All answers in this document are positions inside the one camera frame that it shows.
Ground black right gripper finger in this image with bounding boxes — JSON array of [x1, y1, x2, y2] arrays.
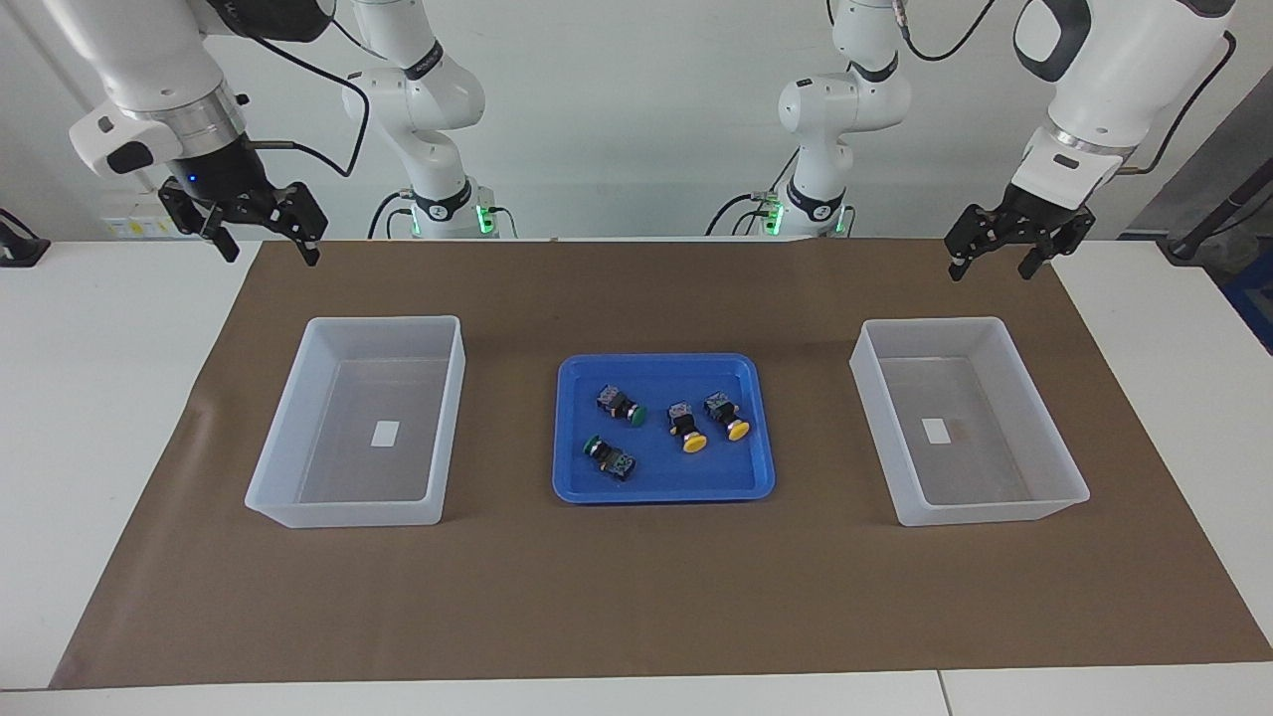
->
[[159, 189, 240, 264], [249, 182, 329, 267]]

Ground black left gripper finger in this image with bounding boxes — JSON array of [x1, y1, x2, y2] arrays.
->
[[945, 204, 1005, 282], [1018, 231, 1093, 280]]

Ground yellow push button switch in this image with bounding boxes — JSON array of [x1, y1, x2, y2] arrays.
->
[[667, 401, 709, 455], [703, 391, 752, 443]]

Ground green push button switch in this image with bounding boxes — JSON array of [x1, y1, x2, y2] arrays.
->
[[583, 435, 637, 483], [596, 384, 649, 429]]

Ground black metal stand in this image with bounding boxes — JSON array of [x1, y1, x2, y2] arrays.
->
[[1159, 159, 1273, 265]]

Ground black clamp device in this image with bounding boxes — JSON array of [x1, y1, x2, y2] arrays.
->
[[0, 207, 51, 268]]

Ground translucent white plastic box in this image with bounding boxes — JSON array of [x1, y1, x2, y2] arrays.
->
[[245, 315, 466, 529], [849, 317, 1091, 528]]

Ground grey partition panel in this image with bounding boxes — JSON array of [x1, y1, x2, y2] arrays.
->
[[1122, 70, 1273, 240]]

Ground blue crate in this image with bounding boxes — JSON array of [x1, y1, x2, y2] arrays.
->
[[1221, 247, 1273, 355]]

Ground blue plastic tray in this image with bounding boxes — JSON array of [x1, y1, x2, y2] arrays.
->
[[552, 353, 777, 505]]

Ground brown paper table mat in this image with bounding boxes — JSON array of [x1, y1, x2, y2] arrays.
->
[[50, 237, 1273, 690]]

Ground white wall socket strip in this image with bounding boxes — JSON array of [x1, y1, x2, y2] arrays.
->
[[104, 189, 212, 241]]

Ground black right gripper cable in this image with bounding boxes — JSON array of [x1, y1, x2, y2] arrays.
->
[[199, 0, 371, 180]]

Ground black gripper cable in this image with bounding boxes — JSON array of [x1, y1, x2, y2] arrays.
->
[[199, 0, 371, 180], [895, 0, 1239, 178]]

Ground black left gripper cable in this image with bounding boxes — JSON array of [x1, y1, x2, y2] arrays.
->
[[895, 0, 1239, 178]]

